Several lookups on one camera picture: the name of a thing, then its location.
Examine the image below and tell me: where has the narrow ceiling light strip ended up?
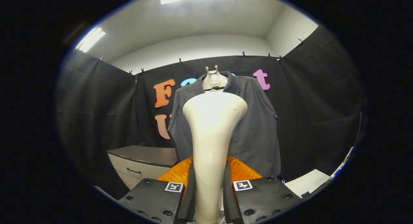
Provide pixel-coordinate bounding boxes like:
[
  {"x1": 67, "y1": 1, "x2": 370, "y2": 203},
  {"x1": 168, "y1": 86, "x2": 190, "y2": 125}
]
[{"x1": 76, "y1": 27, "x2": 106, "y2": 53}]

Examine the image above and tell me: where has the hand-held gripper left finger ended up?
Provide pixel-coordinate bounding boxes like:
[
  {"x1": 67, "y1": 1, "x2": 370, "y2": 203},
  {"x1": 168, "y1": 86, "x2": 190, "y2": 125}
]
[{"x1": 119, "y1": 156, "x2": 196, "y2": 224}]

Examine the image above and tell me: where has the white paper sheet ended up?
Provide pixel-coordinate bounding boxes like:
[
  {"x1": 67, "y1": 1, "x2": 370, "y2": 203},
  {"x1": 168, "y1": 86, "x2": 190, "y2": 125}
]
[{"x1": 285, "y1": 169, "x2": 330, "y2": 198}]

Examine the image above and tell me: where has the cream garment hanger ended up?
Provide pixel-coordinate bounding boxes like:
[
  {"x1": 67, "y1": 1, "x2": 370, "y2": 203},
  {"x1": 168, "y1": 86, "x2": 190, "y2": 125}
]
[{"x1": 202, "y1": 65, "x2": 229, "y2": 91}]

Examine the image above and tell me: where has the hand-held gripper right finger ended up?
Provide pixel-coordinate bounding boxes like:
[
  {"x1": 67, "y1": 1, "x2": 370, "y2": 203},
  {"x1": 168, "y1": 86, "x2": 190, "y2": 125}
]
[{"x1": 223, "y1": 155, "x2": 302, "y2": 224}]

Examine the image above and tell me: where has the gray button-up shirt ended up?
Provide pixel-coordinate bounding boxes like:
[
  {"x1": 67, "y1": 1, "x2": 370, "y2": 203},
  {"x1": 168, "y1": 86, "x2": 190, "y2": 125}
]
[{"x1": 168, "y1": 72, "x2": 281, "y2": 178}]

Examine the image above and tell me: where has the row of small black clips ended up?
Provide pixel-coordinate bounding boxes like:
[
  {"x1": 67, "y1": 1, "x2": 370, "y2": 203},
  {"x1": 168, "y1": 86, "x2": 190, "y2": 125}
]
[{"x1": 98, "y1": 39, "x2": 305, "y2": 75}]

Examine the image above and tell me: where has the gray drawer cabinet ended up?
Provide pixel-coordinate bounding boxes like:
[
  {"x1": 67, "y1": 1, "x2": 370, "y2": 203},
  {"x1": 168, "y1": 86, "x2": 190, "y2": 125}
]
[{"x1": 107, "y1": 145, "x2": 178, "y2": 190}]

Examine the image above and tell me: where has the white garment steamer head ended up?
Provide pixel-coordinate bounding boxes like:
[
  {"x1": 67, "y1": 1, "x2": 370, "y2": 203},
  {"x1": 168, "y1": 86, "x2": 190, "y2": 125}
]
[{"x1": 183, "y1": 91, "x2": 248, "y2": 224}]

